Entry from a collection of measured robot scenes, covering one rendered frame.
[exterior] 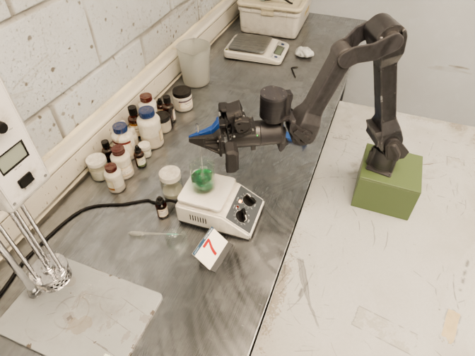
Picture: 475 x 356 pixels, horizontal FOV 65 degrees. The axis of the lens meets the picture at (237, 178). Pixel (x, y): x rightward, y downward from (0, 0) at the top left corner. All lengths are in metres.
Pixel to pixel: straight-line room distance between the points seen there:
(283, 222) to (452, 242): 0.42
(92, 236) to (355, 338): 0.66
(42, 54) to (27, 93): 0.10
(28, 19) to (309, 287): 0.89
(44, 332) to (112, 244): 0.24
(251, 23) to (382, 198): 1.17
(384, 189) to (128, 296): 0.67
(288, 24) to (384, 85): 1.08
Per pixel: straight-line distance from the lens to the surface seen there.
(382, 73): 0.84
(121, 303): 0.89
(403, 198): 1.03
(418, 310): 0.94
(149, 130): 1.18
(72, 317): 0.91
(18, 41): 1.03
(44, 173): 0.58
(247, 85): 1.52
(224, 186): 0.96
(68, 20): 1.14
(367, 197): 1.04
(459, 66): 2.30
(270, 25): 1.90
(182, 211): 0.95
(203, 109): 1.39
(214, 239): 0.93
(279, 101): 0.77
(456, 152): 1.37
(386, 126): 0.92
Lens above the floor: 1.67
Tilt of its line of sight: 45 degrees down
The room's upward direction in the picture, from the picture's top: straight up
